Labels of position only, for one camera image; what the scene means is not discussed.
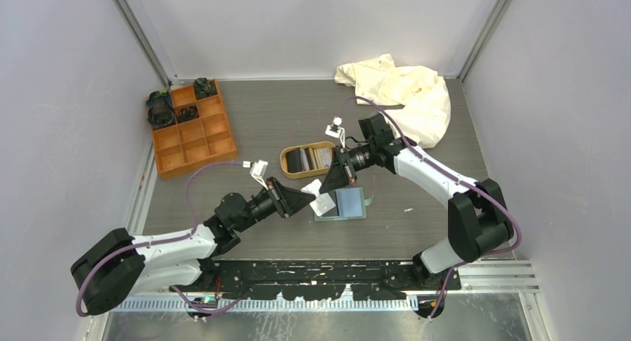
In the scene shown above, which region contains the white patterned credit card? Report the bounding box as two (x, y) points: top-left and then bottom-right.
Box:
(301, 179), (331, 217)

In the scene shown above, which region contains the black cable bundle left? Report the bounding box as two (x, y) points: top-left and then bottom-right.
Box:
(147, 103), (176, 129)

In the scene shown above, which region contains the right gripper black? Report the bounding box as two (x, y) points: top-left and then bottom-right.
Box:
(319, 142), (376, 194)

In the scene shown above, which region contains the dark bundle top compartment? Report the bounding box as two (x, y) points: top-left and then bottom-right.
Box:
(193, 77), (217, 100)

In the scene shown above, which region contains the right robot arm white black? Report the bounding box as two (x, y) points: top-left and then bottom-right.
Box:
(318, 114), (517, 290)

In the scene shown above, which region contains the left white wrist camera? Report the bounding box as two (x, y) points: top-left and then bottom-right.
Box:
(242, 159), (269, 188)

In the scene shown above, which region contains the tan oval card tray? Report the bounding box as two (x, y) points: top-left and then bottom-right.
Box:
(280, 141), (335, 179)

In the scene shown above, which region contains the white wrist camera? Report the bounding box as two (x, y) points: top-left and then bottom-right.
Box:
(242, 159), (269, 188)
(324, 116), (346, 147)

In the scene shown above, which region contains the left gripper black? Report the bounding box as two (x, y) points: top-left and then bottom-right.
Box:
(235, 176), (315, 232)

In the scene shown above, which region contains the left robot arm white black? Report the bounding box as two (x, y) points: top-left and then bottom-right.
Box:
(70, 177), (319, 317)

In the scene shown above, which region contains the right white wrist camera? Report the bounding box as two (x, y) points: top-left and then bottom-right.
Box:
(324, 116), (346, 147)

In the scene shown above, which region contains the cream crumpled cloth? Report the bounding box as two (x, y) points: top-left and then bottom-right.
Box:
(333, 54), (451, 148)

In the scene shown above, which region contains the green card holder wallet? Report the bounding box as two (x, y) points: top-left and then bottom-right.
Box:
(314, 187), (374, 222)

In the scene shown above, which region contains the stack of credit cards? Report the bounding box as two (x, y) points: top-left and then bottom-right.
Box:
(284, 147), (333, 173)

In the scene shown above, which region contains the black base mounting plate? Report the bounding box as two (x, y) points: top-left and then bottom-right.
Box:
(179, 259), (461, 301)

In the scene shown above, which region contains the dark bundle outside tray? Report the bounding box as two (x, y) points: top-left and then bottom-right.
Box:
(145, 90), (173, 108)

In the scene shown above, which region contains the orange compartment organizer tray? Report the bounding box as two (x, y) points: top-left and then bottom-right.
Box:
(147, 78), (238, 179)

